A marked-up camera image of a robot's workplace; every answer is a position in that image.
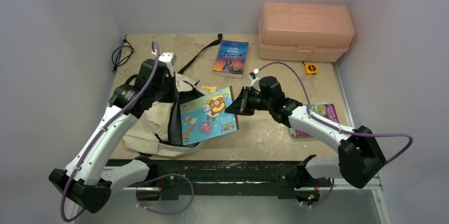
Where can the pink plastic storage box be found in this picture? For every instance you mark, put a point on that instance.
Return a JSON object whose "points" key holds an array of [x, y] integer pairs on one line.
{"points": [[304, 32]]}

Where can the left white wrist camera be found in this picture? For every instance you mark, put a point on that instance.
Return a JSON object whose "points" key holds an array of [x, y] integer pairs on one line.
{"points": [[168, 60]]}

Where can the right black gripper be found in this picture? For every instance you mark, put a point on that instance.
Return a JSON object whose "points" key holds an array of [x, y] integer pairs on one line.
{"points": [[247, 99]]}

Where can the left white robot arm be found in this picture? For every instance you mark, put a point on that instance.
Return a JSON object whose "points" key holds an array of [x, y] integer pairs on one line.
{"points": [[84, 180]]}

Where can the purple Treehouse paperback book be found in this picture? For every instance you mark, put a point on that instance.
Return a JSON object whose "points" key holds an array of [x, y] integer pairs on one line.
{"points": [[325, 110]]}

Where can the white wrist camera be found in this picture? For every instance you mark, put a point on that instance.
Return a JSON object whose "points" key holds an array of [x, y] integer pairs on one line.
{"points": [[168, 60], [254, 77]]}

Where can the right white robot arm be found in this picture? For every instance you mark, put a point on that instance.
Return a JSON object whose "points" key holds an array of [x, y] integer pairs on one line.
{"points": [[358, 155]]}

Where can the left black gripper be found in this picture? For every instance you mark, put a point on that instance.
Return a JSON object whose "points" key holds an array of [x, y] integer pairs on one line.
{"points": [[174, 92]]}

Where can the beige canvas backpack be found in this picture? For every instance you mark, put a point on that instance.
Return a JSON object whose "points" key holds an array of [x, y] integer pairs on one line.
{"points": [[158, 131]]}

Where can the yellow tape measure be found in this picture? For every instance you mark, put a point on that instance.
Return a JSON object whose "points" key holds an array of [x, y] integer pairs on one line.
{"points": [[311, 69]]}

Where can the orange banana picture card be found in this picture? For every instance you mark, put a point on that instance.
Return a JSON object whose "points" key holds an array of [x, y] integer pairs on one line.
{"points": [[209, 89]]}

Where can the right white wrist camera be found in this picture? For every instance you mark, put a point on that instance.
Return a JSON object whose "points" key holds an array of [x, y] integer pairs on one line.
{"points": [[254, 77]]}

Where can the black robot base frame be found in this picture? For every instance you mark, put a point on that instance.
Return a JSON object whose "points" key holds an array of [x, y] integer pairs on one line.
{"points": [[282, 179]]}

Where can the Jane Eyre paperback book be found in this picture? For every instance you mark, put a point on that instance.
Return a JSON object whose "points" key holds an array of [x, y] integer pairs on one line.
{"points": [[231, 58]]}

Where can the light blue cartoon activity book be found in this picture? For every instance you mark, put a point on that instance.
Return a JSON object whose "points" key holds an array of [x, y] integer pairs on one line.
{"points": [[205, 117]]}

